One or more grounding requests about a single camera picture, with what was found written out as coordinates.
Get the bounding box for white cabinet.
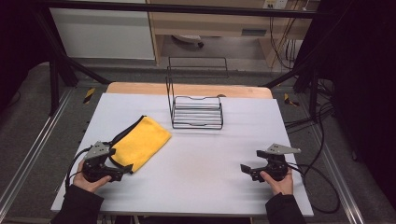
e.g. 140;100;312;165
49;0;156;61

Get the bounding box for person's left hand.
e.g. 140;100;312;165
73;159;113;194

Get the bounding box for person's right hand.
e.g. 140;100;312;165
259;168;294;197

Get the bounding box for aluminium floor rail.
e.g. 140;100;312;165
0;88;75;217
310;122;366;224

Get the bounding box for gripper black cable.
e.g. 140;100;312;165
285;161;342;215
64;147;92;191

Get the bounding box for black wire rack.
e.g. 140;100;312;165
165;56;230;131

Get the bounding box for black metal frame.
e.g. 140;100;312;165
29;0;347;118

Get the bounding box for black floor cables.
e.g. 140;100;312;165
283;77;336;133

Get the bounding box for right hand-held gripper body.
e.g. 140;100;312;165
261;142;303;182

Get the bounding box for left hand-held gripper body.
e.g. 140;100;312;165
81;140;110;184

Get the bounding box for hanging cable bundle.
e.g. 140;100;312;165
268;15;301;71

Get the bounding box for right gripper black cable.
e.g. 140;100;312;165
285;161;342;215

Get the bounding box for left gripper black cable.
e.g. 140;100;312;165
64;147;92;191

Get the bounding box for chair base with caster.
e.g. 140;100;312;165
171;34;205;49

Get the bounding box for yellow towel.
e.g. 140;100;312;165
108;115;173;175

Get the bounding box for white wall socket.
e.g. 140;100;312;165
262;0;289;10

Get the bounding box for wooden desk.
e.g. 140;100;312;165
146;0;322;69

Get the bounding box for yellow black floor tape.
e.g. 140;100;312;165
283;92;301;107
82;87;96;105

